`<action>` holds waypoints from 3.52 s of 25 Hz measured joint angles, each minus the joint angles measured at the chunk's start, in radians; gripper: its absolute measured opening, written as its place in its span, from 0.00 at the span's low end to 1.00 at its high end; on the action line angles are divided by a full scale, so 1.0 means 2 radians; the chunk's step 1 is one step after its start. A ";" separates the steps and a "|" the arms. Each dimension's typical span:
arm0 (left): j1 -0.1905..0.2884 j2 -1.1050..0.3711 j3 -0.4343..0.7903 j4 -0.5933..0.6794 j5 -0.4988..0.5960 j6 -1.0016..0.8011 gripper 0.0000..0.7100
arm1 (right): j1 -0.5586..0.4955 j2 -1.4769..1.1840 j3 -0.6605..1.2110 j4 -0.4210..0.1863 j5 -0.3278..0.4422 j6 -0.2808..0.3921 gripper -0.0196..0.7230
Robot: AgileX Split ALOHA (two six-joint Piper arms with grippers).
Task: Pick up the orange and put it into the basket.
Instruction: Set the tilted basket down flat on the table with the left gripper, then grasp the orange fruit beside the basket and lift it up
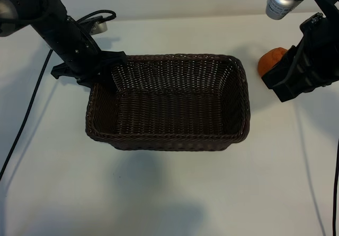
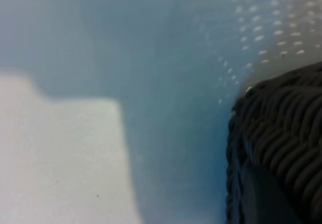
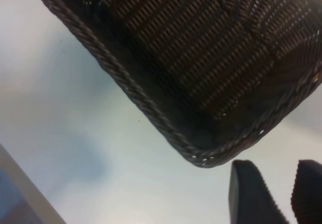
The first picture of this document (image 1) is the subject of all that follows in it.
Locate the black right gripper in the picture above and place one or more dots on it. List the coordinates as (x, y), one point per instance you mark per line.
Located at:
(323, 50)

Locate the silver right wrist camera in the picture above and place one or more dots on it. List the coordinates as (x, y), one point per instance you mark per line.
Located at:
(279, 4)

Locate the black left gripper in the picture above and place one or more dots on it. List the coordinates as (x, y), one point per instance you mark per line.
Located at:
(74, 50)

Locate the dark brown wicker basket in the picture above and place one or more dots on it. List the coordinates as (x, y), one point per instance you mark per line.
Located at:
(172, 108)

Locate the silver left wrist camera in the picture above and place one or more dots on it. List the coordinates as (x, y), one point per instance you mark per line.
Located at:
(100, 27)

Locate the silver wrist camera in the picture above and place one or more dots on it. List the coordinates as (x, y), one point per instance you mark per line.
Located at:
(100, 27)
(279, 4)

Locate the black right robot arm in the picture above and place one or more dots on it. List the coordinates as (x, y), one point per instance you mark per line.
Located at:
(323, 4)

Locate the orange soft toy fruit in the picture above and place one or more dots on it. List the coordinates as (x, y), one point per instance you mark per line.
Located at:
(270, 61)

